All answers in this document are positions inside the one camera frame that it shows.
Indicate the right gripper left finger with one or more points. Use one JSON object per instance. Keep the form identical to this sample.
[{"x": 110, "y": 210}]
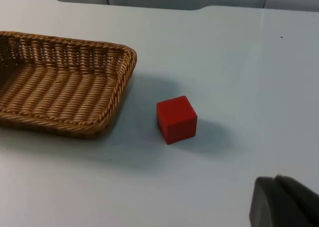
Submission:
[{"x": 271, "y": 204}]

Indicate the red cube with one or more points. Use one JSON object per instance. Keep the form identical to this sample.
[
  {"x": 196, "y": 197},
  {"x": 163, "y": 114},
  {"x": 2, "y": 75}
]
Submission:
[{"x": 175, "y": 120}]

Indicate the pale brown wicker basket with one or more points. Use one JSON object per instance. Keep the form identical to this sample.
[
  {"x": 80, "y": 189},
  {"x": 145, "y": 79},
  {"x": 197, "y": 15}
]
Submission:
[{"x": 62, "y": 92}]

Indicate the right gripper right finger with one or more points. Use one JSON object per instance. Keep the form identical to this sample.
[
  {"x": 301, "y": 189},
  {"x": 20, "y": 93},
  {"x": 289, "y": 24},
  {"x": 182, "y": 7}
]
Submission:
[{"x": 301, "y": 199}]

